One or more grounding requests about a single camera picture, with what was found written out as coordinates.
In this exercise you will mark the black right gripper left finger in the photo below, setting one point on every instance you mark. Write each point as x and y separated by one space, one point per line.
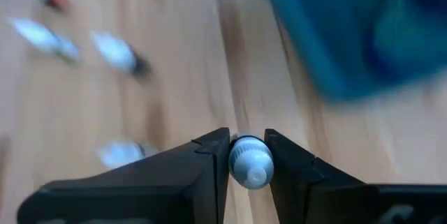
157 189

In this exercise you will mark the small bottle with white label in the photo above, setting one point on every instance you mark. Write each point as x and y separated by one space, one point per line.
115 53

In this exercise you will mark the blue plastic bin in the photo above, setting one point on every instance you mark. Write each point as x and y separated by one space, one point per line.
349 25

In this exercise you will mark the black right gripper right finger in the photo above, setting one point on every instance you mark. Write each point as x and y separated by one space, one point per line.
314 196

